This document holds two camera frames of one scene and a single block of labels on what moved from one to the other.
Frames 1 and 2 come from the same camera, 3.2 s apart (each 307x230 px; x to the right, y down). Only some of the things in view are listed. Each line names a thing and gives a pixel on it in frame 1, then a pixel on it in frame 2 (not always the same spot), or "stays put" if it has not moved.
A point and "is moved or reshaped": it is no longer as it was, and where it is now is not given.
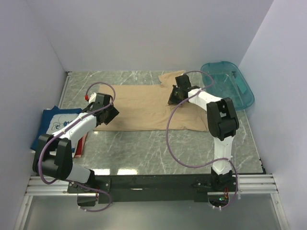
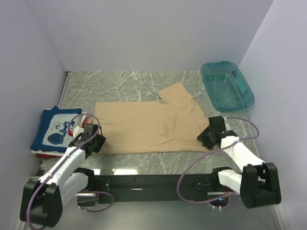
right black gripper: [173, 96] → [205, 138]
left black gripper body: [111, 114] → [99, 142]
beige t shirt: [146, 108] is moved or reshaped
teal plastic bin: [230, 82] stays put
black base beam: [156, 188] stays put
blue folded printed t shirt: [53, 119] stays put
